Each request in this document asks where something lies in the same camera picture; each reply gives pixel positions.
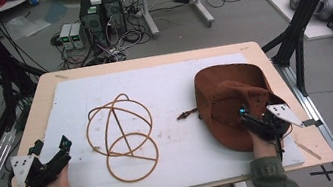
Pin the white foam mat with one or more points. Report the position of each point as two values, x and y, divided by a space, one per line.
170 86

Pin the black computer tower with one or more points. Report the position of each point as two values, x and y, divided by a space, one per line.
114 10
94 22

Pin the dark grey flat clamp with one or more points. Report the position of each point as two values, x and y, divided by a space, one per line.
312 123

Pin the brown felt hat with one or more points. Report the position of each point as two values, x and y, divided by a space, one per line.
222 98

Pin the clear plastic sheet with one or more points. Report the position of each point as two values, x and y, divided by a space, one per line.
27 26

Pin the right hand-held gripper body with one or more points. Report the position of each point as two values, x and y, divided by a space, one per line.
272 124

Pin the grey power supply unit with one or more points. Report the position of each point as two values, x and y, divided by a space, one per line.
77 36
65 37

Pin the thin wooden strip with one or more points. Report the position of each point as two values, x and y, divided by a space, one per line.
308 150

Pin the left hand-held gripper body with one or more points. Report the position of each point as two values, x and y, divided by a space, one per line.
33 173

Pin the person's right hand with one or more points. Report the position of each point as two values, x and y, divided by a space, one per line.
264 148

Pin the teal sheet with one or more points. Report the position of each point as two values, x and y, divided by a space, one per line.
55 12

